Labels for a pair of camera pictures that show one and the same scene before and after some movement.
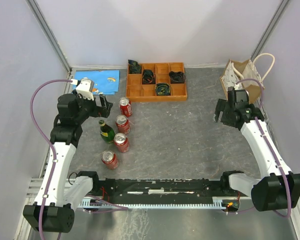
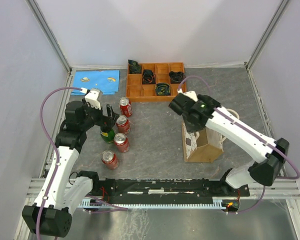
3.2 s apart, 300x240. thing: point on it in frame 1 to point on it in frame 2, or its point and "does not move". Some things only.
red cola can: [123, 124] does not move
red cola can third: [122, 142] does not move
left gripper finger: [108, 106] to [113, 117]
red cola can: [125, 106] does not move
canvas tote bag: [236, 70] to [204, 145]
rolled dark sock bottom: [162, 89] does not move
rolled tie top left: [134, 67] does not move
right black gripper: [222, 105] to [191, 129]
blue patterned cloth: [106, 81] does not move
